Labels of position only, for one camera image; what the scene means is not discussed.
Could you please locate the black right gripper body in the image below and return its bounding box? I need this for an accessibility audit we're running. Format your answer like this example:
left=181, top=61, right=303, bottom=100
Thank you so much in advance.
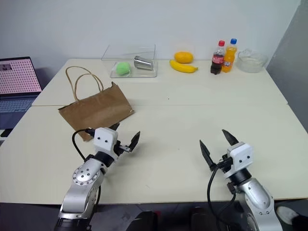
left=214, top=155, right=233, bottom=173

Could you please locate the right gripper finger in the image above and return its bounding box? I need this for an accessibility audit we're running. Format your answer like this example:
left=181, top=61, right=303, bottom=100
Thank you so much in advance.
left=221, top=129, right=241, bottom=146
left=199, top=140, right=216, bottom=172

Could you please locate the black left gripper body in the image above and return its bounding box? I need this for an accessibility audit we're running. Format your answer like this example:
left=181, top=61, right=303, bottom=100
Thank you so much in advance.
left=115, top=140, right=132, bottom=157

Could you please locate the brown paper bag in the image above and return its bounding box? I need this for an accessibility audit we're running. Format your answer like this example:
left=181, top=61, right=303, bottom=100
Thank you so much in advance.
left=57, top=65, right=135, bottom=142

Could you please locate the green ball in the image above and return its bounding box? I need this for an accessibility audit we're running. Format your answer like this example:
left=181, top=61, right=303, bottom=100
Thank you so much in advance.
left=115, top=61, right=132, bottom=77

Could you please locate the clear plastic box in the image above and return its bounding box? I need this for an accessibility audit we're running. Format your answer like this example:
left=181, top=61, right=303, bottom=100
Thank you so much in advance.
left=101, top=43, right=158, bottom=78

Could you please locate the stainless steel cup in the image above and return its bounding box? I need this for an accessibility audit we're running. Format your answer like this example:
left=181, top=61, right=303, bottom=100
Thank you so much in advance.
left=133, top=55, right=154, bottom=72

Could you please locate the clear glass bowl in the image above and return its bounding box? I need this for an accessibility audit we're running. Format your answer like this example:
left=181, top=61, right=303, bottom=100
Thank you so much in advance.
left=237, top=48, right=269, bottom=73

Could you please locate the cola bottle red cap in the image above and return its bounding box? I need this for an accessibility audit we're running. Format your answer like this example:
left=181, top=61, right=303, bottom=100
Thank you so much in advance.
left=210, top=40, right=226, bottom=76

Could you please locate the orange soda bottle blue cap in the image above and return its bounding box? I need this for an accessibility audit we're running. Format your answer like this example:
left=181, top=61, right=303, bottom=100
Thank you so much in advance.
left=221, top=38, right=239, bottom=74

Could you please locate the white shoe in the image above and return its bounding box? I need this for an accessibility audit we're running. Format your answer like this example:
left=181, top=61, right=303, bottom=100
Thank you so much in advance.
left=276, top=205, right=307, bottom=227

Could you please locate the yellow banana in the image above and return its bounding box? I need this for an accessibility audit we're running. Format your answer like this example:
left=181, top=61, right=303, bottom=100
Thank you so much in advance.
left=169, top=59, right=199, bottom=74

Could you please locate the orange fruit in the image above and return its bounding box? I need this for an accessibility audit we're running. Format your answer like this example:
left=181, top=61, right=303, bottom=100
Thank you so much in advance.
left=174, top=51, right=194, bottom=64

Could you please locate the open laptop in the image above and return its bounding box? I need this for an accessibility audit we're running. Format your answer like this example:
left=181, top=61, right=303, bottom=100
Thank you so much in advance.
left=0, top=56, right=43, bottom=131

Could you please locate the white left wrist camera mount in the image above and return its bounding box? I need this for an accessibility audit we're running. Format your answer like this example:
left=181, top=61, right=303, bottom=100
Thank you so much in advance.
left=93, top=127, right=119, bottom=160

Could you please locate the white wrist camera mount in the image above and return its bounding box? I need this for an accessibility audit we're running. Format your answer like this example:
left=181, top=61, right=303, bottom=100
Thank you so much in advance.
left=226, top=141, right=254, bottom=179
left=93, top=127, right=119, bottom=160

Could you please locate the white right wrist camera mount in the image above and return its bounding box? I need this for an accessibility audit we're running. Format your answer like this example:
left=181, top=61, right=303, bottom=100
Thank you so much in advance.
left=226, top=141, right=254, bottom=179

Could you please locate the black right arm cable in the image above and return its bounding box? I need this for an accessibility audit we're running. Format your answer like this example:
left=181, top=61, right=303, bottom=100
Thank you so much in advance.
left=207, top=163, right=238, bottom=231

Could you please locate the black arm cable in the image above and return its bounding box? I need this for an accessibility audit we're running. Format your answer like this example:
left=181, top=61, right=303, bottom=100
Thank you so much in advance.
left=72, top=128, right=96, bottom=161
left=207, top=163, right=238, bottom=231

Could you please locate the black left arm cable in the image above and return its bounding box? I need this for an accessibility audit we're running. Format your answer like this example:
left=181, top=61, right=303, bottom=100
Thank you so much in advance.
left=72, top=128, right=96, bottom=161

